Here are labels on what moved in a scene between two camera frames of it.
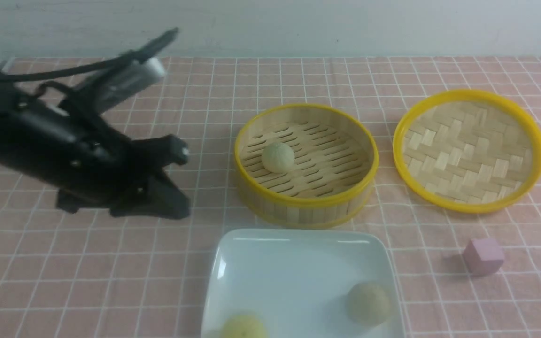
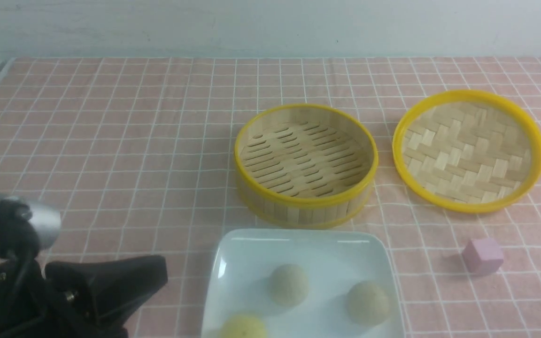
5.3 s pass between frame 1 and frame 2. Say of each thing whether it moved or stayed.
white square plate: stayed
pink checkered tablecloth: stayed
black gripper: moved
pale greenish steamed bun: stayed
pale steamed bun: moved
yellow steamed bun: stayed
